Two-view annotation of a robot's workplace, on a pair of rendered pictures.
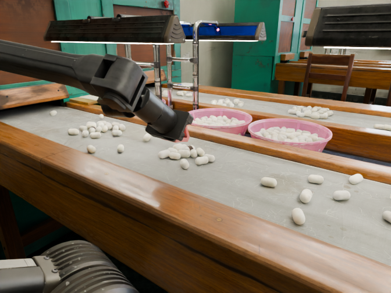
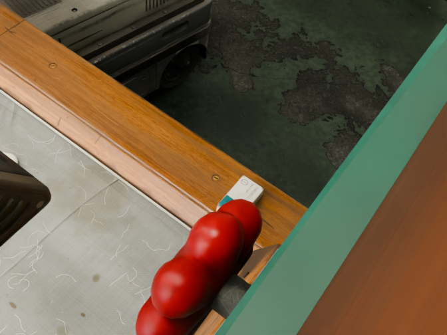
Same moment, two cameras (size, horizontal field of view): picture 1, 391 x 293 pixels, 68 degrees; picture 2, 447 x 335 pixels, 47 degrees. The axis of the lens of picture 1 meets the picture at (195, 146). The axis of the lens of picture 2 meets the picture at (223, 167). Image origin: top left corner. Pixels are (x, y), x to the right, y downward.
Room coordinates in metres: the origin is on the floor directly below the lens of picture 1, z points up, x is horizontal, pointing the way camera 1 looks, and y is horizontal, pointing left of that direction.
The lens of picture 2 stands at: (1.34, 0.66, 1.36)
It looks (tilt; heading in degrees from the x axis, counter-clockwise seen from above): 56 degrees down; 170
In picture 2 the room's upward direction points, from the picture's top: 12 degrees clockwise
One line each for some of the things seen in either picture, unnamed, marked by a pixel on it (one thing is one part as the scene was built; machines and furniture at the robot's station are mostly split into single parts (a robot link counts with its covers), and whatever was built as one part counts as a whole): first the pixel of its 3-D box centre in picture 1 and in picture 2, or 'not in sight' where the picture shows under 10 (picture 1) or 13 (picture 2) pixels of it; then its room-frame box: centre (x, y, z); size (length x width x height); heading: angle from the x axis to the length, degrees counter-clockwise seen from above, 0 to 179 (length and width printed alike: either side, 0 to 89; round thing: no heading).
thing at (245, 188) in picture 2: not in sight; (240, 200); (1.00, 0.74, 0.78); 0.06 x 0.04 x 0.02; 144
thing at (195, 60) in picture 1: (192, 72); not in sight; (1.40, 0.01, 0.90); 0.20 x 0.19 x 0.45; 54
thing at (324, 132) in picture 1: (287, 142); not in sight; (0.92, -0.31, 0.72); 0.27 x 0.27 x 0.10
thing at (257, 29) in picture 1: (201, 31); not in sight; (1.47, -0.03, 1.08); 0.62 x 0.08 x 0.07; 54
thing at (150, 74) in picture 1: (146, 77); not in sight; (1.78, 0.29, 0.83); 0.30 x 0.06 x 0.07; 144
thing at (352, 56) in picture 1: (315, 103); not in sight; (2.71, -1.14, 0.45); 0.44 x 0.43 x 0.91; 48
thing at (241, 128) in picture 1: (216, 128); not in sight; (1.08, -0.08, 0.72); 0.27 x 0.27 x 0.10
